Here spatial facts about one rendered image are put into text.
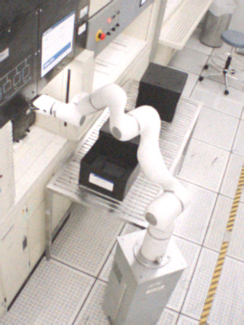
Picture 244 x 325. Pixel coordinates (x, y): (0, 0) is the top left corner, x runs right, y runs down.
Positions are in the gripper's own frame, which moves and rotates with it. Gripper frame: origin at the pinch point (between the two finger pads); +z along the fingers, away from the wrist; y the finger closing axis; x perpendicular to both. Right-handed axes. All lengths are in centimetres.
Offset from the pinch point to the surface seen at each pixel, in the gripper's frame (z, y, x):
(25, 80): -18.2, -28.8, 33.3
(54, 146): -12.1, 7.4, -32.7
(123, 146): -46, 26, -29
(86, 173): -37, -1, -33
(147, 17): -2, 162, -11
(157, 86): -44, 80, -19
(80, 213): -20, 36, -120
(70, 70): -13.7, 17.2, 12.8
